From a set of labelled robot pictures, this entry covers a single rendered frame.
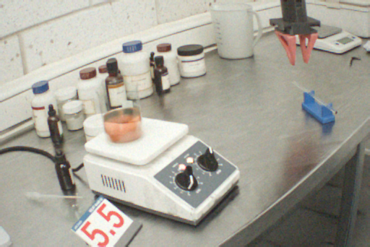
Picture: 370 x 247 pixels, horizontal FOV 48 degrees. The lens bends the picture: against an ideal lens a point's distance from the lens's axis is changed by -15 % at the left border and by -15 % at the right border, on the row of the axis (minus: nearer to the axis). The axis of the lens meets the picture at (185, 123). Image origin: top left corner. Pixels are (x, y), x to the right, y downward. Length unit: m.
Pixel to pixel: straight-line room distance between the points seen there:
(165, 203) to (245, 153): 0.22
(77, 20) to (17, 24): 0.18
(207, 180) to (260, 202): 0.08
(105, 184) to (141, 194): 0.07
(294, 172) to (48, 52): 0.67
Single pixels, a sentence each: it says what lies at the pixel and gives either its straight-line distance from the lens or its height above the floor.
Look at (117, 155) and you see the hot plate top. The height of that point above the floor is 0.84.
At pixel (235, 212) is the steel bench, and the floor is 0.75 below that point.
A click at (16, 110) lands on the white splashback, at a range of 1.08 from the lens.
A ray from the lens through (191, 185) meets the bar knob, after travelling 0.63.
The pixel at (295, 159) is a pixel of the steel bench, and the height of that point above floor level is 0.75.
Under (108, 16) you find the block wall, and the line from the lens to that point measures 1.23.
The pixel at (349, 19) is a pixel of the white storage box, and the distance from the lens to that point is 1.63.
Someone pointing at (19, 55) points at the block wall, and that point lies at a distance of 1.11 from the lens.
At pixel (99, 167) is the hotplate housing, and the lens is 0.70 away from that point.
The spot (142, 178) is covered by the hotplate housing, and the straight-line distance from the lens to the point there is 0.65.
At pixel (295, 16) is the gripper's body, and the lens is 0.94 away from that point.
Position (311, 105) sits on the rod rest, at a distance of 0.97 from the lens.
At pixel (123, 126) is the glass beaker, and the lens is 0.67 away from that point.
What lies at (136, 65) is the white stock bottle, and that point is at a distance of 1.08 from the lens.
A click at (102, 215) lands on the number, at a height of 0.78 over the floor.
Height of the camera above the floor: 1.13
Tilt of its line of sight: 24 degrees down
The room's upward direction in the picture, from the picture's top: 7 degrees counter-clockwise
